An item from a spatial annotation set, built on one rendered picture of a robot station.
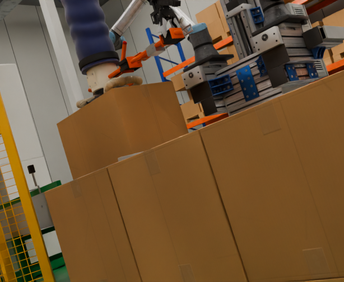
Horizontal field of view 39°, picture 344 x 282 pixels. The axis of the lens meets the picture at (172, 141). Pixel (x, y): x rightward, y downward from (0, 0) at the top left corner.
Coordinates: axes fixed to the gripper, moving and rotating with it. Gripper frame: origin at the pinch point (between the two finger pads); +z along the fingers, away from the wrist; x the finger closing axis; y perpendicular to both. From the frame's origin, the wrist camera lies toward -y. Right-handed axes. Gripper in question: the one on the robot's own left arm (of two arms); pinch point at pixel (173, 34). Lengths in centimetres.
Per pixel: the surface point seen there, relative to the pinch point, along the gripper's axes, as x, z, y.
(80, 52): 11, -17, 60
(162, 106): -7.4, 26.0, 30.2
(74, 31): 11, -29, 59
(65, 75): -141, -92, 320
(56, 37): -142, -137, 315
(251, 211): 71, 77, -75
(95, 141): 20, 33, 57
